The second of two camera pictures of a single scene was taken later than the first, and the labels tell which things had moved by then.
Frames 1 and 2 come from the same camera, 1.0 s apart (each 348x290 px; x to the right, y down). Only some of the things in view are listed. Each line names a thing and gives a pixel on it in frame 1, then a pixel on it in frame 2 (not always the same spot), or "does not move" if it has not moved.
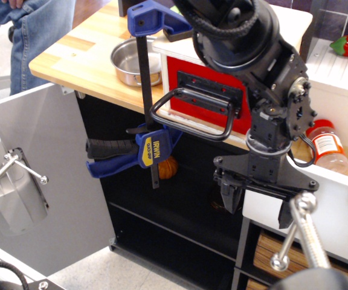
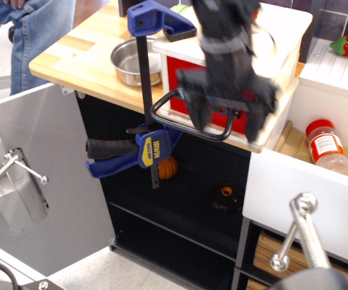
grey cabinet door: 47,211 does not move
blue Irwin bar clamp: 154,142 does not move
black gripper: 274,172 -> 228,78
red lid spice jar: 330,151 does not move
